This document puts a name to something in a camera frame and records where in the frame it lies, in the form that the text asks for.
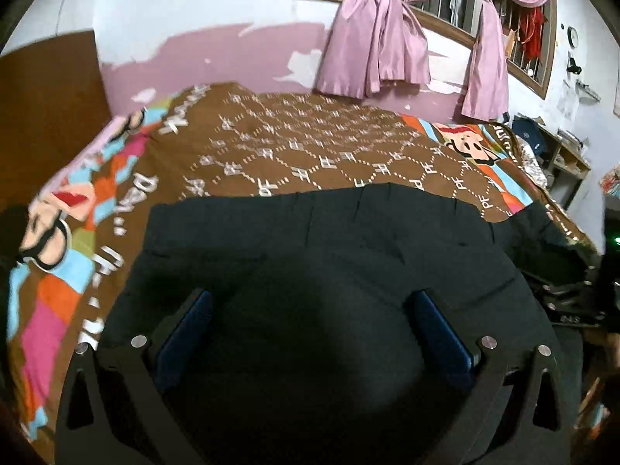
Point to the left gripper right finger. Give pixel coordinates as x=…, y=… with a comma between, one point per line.
x=488, y=403

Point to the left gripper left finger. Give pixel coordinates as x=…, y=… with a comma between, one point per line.
x=110, y=409

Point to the black fleece jacket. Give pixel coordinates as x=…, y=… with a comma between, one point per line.
x=305, y=353

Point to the black clothes pile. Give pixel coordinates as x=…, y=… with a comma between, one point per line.
x=13, y=223

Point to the wooden side shelf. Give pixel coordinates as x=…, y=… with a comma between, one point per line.
x=564, y=167

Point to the red hanging garment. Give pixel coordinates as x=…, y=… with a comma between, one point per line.
x=531, y=23

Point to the cartoon monkey bed quilt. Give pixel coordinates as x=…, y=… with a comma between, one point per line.
x=87, y=224

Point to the brown wooden headboard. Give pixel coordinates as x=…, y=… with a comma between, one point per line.
x=53, y=105

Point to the wooden framed barred window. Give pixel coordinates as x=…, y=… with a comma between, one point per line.
x=458, y=20

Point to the right pink tied curtain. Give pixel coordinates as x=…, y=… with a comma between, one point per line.
x=487, y=96

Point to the pink tied curtain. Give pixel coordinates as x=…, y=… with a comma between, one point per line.
x=373, y=42
x=487, y=96

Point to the left pink tied curtain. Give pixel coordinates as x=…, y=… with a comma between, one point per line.
x=373, y=42

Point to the round wall clock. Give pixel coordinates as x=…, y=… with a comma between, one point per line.
x=572, y=37

